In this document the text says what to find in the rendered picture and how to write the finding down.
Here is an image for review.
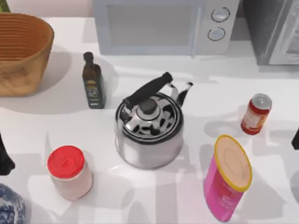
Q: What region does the dark green oil bottle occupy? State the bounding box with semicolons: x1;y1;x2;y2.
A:
82;51;106;110

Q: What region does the pale microwave oven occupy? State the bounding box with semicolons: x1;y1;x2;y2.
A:
92;0;240;59

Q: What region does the white jar with red lid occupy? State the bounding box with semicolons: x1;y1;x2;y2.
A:
47;145;93;202

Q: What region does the pink canister with yellow rim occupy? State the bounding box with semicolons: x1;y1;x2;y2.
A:
203;134;253;222

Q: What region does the round microwave knob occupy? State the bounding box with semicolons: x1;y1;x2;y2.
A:
207;26;227;42
211;7;231;22

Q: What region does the red and white can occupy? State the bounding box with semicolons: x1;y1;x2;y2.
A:
240;93;273;136

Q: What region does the brown woven basket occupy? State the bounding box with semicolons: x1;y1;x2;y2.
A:
0;13;55;97

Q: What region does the grey cabinet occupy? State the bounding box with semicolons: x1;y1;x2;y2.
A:
242;0;299;66

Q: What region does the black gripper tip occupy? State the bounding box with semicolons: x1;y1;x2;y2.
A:
291;127;299;150
0;133;15;176

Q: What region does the green object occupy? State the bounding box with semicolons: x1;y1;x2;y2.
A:
0;0;11;13

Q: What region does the steel kettle with black handle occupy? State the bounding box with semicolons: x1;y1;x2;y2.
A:
114;71;194;170

